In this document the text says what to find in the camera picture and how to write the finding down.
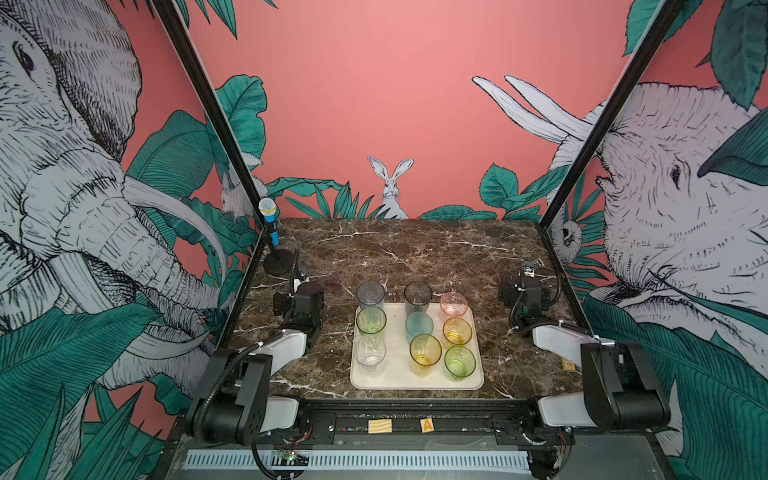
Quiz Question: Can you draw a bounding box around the dark grey tall glass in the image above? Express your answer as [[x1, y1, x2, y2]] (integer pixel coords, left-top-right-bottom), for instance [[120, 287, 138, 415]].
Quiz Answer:
[[404, 281, 433, 316]]

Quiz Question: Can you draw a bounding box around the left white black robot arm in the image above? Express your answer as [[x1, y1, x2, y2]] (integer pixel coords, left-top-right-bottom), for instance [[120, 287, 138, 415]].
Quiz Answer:
[[184, 281, 324, 446]]

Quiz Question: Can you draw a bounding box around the blue tall plastic glass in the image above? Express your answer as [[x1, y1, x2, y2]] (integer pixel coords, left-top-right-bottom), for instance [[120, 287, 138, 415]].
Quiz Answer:
[[356, 280, 387, 309]]

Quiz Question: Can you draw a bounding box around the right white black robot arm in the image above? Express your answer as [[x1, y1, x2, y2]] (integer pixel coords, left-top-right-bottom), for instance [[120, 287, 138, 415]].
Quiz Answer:
[[498, 272, 671, 431]]

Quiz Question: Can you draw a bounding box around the light green tall glass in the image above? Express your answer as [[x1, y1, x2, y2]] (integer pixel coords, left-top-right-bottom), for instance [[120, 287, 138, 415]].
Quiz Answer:
[[355, 305, 387, 343]]

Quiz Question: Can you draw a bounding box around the short yellow glass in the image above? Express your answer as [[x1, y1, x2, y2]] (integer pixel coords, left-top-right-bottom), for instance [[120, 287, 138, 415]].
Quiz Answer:
[[442, 317, 473, 346]]

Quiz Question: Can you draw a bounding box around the white ventilated strip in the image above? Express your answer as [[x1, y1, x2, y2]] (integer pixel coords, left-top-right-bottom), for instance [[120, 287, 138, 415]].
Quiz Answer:
[[182, 449, 530, 474]]

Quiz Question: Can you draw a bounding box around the frosted teal textured glass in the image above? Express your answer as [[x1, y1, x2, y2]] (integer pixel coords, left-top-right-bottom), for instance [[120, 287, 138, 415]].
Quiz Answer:
[[405, 311, 434, 342]]

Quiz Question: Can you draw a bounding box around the microphone on black stand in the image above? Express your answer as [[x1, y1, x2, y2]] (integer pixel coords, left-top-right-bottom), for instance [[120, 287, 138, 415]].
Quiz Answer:
[[258, 198, 295, 276]]

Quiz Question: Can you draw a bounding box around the black frame post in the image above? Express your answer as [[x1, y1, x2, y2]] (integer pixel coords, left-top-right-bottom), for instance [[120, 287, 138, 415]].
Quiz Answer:
[[149, 0, 269, 211], [539, 0, 686, 232]]

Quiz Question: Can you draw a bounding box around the left black frame post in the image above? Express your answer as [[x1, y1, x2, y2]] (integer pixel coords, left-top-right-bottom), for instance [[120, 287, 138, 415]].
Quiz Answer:
[[149, 0, 269, 211]]

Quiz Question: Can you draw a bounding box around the short green glass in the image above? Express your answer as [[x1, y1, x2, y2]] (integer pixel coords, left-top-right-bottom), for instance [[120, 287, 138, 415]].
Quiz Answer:
[[444, 345, 477, 380]]

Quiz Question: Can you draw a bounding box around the black front rail base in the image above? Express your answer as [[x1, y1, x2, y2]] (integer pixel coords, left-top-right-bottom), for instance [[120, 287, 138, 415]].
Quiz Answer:
[[154, 399, 674, 479]]

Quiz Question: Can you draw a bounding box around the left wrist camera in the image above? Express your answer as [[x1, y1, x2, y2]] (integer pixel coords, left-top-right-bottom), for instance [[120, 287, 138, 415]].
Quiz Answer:
[[292, 268, 308, 289]]

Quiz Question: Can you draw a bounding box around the beige plastic tray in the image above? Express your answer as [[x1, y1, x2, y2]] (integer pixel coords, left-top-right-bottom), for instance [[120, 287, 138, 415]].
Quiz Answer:
[[350, 302, 484, 391]]

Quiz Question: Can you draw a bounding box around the tall yellow glass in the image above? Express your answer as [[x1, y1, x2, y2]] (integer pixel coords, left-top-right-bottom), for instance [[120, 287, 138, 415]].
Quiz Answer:
[[409, 334, 443, 377]]

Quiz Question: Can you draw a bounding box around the wooden block on rail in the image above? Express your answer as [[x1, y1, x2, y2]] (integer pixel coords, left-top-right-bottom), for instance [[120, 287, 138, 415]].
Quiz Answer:
[[368, 418, 393, 434]]

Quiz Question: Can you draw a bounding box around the pink short glass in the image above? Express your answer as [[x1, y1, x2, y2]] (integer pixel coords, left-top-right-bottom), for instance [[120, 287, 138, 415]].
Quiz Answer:
[[439, 291, 469, 320]]

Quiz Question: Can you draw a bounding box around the clear faceted glass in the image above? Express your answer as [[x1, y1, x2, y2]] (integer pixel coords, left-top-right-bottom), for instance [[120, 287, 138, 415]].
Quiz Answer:
[[354, 334, 387, 371]]

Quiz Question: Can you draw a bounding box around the right black frame post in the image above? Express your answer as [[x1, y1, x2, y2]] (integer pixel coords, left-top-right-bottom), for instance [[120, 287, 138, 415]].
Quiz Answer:
[[539, 0, 686, 232]]

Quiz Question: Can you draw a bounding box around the orange letter A tag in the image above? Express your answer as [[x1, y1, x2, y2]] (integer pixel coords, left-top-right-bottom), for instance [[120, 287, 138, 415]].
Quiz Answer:
[[420, 418, 435, 433]]

